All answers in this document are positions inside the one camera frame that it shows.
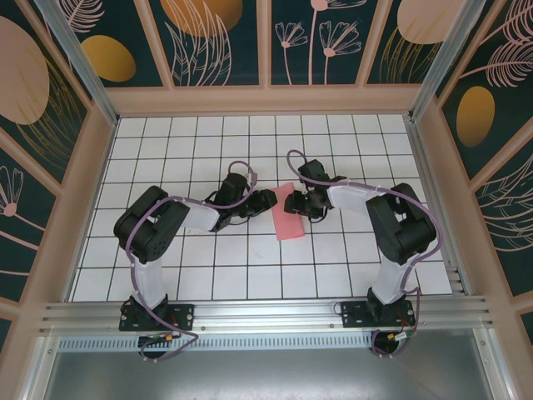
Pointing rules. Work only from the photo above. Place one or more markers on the pink paper sheet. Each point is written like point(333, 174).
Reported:
point(287, 227)

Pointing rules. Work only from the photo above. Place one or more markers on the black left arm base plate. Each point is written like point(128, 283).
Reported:
point(183, 316)

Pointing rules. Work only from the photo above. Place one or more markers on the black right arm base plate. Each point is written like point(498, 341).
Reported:
point(354, 314)

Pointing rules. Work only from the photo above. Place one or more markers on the grey metal sheet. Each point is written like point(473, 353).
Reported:
point(266, 375)

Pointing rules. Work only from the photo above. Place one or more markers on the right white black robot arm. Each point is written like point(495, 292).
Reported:
point(395, 233)

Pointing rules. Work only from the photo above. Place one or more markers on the aluminium corner post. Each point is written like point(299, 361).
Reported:
point(445, 62)
point(81, 62)

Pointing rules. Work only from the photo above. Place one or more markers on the aluminium mounting rail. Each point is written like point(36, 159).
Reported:
point(266, 312)

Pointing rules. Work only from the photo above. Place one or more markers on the aluminium side rail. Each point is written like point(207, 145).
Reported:
point(422, 158)

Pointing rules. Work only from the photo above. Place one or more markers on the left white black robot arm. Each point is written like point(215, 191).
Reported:
point(145, 229)

